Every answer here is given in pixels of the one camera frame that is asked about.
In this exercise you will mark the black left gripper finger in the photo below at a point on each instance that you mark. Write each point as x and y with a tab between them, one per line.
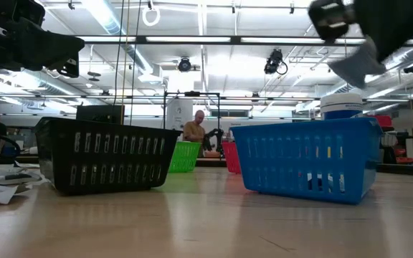
48	46

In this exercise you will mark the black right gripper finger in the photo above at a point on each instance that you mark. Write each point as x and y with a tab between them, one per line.
396	30

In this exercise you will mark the blue white square packet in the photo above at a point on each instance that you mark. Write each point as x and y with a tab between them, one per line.
357	66

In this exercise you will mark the black background robot arm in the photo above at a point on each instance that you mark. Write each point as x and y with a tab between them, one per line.
215	138

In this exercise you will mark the white light strip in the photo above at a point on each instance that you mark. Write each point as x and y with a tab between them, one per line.
282	40
350	41
188	39
109	38

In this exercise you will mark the black ceiling device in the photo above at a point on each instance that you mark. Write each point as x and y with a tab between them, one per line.
412	69

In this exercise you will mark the black monitor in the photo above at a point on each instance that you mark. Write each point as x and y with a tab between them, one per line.
100	114

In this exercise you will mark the white container with blue band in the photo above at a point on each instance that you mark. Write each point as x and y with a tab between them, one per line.
341	105

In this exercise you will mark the red storage bin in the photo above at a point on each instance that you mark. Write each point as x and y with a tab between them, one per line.
380	121

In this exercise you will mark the black plastic basket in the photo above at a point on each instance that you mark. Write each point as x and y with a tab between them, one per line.
102	154

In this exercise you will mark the black round ceiling fixture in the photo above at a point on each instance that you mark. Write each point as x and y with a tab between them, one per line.
184	65

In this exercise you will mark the blue plastic basket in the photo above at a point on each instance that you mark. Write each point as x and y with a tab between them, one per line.
307	161

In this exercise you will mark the white cylindrical tank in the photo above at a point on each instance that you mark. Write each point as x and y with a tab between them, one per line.
178	113

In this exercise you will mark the red plastic basket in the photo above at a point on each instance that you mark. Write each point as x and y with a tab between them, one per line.
232	157

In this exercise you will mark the green plastic basket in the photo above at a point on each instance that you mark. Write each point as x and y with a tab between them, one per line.
184	156

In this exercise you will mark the black overhead camera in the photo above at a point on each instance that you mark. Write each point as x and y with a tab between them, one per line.
274	61

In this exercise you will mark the black aluminium rig frame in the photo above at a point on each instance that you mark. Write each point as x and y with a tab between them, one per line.
192	39

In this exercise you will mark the black background frame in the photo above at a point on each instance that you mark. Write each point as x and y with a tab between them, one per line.
192	93

